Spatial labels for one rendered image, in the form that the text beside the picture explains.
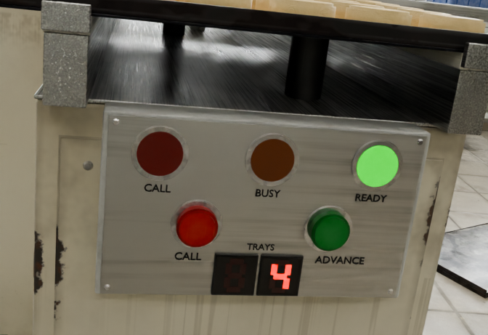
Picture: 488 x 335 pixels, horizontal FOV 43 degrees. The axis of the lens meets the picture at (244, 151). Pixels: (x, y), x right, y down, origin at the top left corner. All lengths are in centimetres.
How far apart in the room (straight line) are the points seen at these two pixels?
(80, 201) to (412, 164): 25
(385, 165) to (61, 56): 24
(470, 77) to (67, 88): 28
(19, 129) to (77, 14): 80
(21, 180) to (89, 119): 77
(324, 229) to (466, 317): 163
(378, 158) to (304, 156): 6
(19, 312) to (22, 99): 44
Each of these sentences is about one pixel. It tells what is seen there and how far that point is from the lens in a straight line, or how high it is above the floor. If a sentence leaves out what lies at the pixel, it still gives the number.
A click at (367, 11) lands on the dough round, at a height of 92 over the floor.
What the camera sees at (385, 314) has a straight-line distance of 57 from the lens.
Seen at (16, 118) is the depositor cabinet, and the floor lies 64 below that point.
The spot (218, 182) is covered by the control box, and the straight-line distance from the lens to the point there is 44.
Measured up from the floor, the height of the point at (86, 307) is 67.
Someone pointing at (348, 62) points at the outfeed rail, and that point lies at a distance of 69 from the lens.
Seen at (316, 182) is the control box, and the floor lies 80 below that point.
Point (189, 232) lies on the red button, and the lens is 44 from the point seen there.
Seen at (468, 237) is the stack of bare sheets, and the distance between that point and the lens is 265.
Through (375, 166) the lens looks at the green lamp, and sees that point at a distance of 46.
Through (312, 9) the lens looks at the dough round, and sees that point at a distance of 45.
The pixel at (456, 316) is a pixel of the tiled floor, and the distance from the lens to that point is 206.
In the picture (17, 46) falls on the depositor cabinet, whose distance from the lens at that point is 116.
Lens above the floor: 94
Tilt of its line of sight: 16 degrees down
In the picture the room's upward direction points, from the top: 7 degrees clockwise
